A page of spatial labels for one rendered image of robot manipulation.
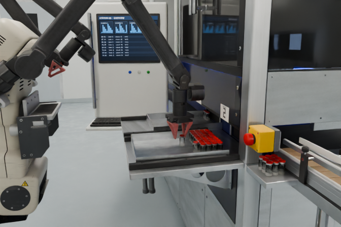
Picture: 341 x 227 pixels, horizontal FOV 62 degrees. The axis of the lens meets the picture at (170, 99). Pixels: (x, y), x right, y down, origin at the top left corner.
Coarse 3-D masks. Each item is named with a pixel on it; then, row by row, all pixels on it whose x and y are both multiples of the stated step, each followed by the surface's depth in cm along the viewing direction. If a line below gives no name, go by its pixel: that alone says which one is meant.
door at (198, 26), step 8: (184, 0) 170; (200, 0) 141; (184, 8) 170; (184, 16) 171; (192, 16) 155; (200, 16) 142; (184, 24) 172; (192, 24) 156; (200, 24) 142; (184, 32) 173; (192, 32) 157; (200, 32) 143; (184, 40) 174; (192, 40) 157; (200, 40) 144; (184, 48) 175; (192, 48) 158; (200, 48) 144; (192, 56) 159; (200, 56) 145
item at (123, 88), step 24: (144, 0) 178; (96, 24) 179; (120, 24) 179; (96, 48) 182; (120, 48) 182; (144, 48) 182; (96, 72) 185; (120, 72) 185; (144, 72) 186; (96, 96) 188; (120, 96) 188; (144, 96) 189
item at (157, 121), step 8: (168, 112) 159; (192, 112) 162; (200, 112) 163; (152, 120) 155; (160, 120) 155; (200, 120) 155; (152, 128) 136; (160, 128) 133; (168, 128) 134; (208, 128) 138; (216, 128) 139
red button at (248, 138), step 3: (246, 135) 90; (249, 135) 90; (252, 135) 90; (243, 138) 92; (246, 138) 90; (249, 138) 89; (252, 138) 89; (246, 141) 90; (249, 141) 89; (252, 141) 89; (246, 144) 91; (249, 144) 90; (252, 144) 90
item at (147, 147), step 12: (156, 132) 124; (168, 132) 125; (180, 132) 126; (132, 144) 112; (144, 144) 119; (156, 144) 119; (168, 144) 119; (144, 156) 107; (156, 156) 98; (168, 156) 99; (180, 156) 100; (192, 156) 101
